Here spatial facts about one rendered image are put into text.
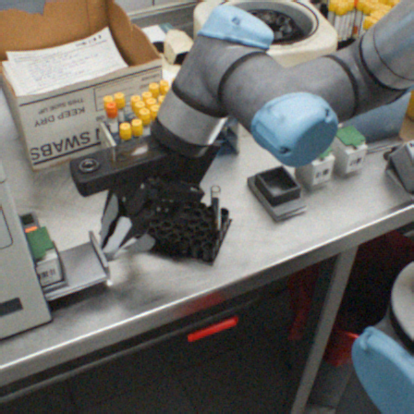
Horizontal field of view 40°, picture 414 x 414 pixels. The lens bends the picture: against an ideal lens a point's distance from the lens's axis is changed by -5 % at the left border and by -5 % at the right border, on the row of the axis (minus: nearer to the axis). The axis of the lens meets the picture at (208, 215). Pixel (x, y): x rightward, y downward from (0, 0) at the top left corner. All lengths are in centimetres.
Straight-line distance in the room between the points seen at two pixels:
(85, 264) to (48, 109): 27
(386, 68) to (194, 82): 20
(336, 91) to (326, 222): 33
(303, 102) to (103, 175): 24
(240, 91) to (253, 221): 33
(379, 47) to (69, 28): 72
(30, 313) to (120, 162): 23
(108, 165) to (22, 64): 50
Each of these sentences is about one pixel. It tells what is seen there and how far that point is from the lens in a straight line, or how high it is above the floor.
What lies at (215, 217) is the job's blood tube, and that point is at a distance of 81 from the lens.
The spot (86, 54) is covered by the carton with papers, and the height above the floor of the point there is 94.
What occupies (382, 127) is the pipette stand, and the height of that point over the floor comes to 91.
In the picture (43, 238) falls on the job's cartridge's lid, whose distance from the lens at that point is 74.
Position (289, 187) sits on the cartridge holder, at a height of 89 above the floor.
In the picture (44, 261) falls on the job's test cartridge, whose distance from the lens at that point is 73.
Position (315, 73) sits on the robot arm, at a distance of 61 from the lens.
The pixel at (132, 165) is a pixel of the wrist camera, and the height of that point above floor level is 107.
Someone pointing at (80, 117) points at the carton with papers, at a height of 95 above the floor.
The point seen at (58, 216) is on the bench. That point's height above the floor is 87.
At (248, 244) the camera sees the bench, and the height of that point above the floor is 87.
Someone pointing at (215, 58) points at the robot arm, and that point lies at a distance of 63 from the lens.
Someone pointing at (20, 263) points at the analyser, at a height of 101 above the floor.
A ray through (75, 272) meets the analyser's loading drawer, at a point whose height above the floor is 91.
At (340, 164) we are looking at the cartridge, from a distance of 96.
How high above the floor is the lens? 152
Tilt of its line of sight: 47 degrees down
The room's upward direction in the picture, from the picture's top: 1 degrees clockwise
